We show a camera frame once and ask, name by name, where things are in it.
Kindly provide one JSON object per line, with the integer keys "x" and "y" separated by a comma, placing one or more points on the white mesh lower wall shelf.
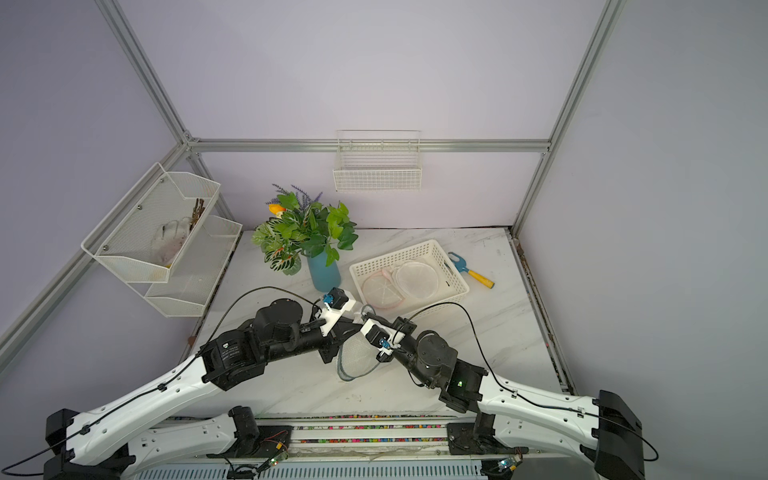
{"x": 197, "y": 273}

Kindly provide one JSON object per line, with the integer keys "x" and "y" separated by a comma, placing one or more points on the white wire wall basket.
{"x": 378, "y": 161}

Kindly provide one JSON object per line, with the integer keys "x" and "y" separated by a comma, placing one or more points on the cream perforated plastic basket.
{"x": 452, "y": 287}

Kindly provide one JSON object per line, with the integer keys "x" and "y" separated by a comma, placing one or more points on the pink rimmed mesh laundry bag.
{"x": 381, "y": 292}

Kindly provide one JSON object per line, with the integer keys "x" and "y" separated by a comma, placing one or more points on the green artificial plant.
{"x": 300, "y": 227}

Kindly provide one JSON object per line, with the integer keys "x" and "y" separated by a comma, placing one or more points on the white mesh laundry bag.
{"x": 416, "y": 279}
{"x": 356, "y": 358}

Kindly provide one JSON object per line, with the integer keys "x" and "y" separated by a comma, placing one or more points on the clear glove in shelf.
{"x": 169, "y": 240}

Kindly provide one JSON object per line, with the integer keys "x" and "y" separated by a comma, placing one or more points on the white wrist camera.
{"x": 337, "y": 303}
{"x": 381, "y": 334}

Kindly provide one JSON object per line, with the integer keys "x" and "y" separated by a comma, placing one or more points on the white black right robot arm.
{"x": 602, "y": 431}

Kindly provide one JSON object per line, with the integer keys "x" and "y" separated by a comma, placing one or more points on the blue yellow garden fork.
{"x": 461, "y": 266}

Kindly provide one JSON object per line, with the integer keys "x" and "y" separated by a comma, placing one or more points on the teal vase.
{"x": 325, "y": 276}

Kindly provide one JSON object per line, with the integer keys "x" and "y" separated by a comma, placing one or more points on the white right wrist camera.
{"x": 381, "y": 334}

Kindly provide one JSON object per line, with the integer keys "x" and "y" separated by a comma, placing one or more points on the white mesh wall shelf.
{"x": 197, "y": 273}
{"x": 121, "y": 241}

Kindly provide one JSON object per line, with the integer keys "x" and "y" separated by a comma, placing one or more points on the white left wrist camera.
{"x": 337, "y": 303}

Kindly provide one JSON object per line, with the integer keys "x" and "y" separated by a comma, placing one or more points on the white mesh upper wall shelf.
{"x": 121, "y": 241}

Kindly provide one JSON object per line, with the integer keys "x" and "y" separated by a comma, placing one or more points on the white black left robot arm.
{"x": 124, "y": 437}

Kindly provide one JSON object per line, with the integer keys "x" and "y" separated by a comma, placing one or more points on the flat white mesh laundry bag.
{"x": 416, "y": 279}

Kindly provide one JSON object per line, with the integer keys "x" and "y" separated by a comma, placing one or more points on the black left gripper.
{"x": 335, "y": 337}

